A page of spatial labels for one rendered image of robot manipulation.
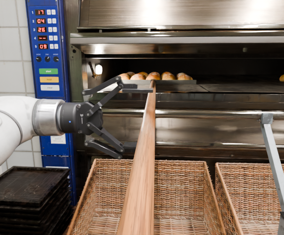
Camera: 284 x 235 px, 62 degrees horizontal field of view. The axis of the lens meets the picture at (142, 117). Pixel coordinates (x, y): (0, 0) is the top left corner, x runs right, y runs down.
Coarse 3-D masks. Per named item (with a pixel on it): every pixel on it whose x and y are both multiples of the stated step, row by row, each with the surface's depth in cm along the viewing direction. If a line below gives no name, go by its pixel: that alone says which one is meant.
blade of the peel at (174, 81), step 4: (124, 80) 155; (128, 80) 155; (132, 80) 154; (136, 80) 154; (140, 80) 154; (144, 80) 154; (148, 80) 154; (156, 80) 154; (160, 80) 153; (164, 80) 153; (168, 80) 153; (172, 80) 153; (176, 80) 153; (180, 80) 153; (184, 80) 153; (188, 80) 152; (192, 80) 152
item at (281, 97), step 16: (96, 96) 115; (128, 96) 114; (144, 96) 113; (160, 96) 112; (176, 96) 112; (192, 96) 111; (208, 96) 111; (224, 96) 110; (240, 96) 110; (256, 96) 109; (272, 96) 108
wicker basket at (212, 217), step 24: (96, 168) 118; (120, 168) 117; (168, 168) 116; (96, 192) 118; (120, 192) 117; (192, 192) 115; (96, 216) 116; (120, 216) 116; (168, 216) 115; (192, 216) 115; (216, 216) 91
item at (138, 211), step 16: (144, 112) 60; (144, 128) 44; (144, 144) 36; (144, 160) 30; (144, 176) 26; (128, 192) 24; (144, 192) 23; (128, 208) 21; (144, 208) 21; (128, 224) 19; (144, 224) 19
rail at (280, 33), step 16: (128, 32) 94; (144, 32) 93; (160, 32) 92; (176, 32) 92; (192, 32) 92; (208, 32) 91; (224, 32) 91; (240, 32) 90; (256, 32) 90; (272, 32) 89
